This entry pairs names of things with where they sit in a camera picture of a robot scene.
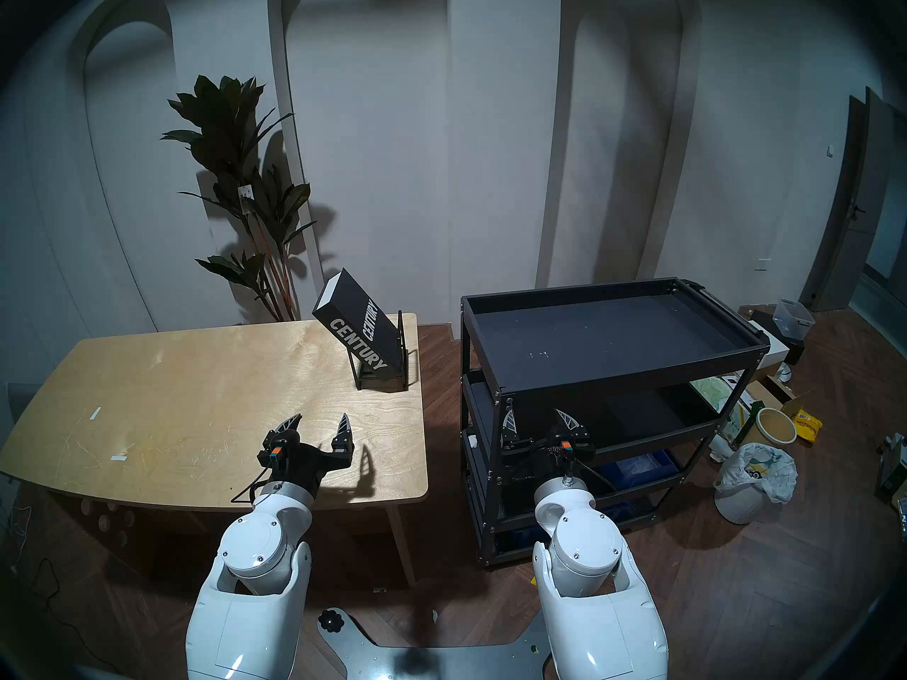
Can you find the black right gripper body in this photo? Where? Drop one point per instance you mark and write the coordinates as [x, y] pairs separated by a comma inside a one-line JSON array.
[[542, 459]]

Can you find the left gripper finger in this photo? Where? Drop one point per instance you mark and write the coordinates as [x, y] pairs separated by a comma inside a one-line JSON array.
[[289, 426], [344, 434]]

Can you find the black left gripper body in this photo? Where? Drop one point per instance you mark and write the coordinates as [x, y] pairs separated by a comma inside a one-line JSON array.
[[312, 462]]

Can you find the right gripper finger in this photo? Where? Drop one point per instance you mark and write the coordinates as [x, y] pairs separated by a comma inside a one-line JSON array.
[[570, 423], [509, 425]]

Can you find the black Century book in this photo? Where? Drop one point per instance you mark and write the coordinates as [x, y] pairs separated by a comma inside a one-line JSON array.
[[358, 321]]

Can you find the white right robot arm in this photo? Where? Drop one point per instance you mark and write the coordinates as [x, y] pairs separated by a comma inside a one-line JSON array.
[[584, 544]]

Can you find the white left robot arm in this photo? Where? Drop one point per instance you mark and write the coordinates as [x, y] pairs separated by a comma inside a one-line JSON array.
[[255, 544]]

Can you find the black three-tier metal cart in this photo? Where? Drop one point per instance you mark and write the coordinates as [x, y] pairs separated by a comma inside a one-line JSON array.
[[609, 331]]

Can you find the blue plastic bin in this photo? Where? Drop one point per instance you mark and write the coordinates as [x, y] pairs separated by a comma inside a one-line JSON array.
[[638, 467]]

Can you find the wooden table leg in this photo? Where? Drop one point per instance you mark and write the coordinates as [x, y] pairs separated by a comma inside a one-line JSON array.
[[402, 544]]

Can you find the green and white bag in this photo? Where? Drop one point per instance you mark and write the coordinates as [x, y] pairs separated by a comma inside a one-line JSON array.
[[723, 395]]

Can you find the black base knob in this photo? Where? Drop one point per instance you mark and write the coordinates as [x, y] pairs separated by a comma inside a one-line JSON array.
[[330, 621]]

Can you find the white bin with bag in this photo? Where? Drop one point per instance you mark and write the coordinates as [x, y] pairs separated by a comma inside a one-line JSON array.
[[751, 477]]

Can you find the round beige bowl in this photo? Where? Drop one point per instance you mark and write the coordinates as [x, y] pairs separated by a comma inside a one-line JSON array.
[[776, 426]]

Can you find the yellow packet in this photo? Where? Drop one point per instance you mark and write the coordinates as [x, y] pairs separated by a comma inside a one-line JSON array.
[[808, 425]]

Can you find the clear plastic container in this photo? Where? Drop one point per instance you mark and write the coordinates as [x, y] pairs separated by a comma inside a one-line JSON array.
[[793, 319]]

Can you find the tall green potted plant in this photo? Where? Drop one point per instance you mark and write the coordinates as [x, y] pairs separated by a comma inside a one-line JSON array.
[[234, 147]]

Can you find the dark door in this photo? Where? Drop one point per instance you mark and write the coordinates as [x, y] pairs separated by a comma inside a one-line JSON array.
[[847, 204]]

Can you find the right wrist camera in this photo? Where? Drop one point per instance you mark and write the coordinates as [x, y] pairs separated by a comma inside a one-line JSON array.
[[565, 450]]

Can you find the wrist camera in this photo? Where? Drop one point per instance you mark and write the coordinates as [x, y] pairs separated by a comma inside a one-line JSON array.
[[276, 453], [565, 450]]

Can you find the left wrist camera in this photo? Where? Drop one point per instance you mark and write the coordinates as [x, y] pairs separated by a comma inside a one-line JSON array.
[[276, 453]]

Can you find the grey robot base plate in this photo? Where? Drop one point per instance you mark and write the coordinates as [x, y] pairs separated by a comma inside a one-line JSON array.
[[425, 661]]

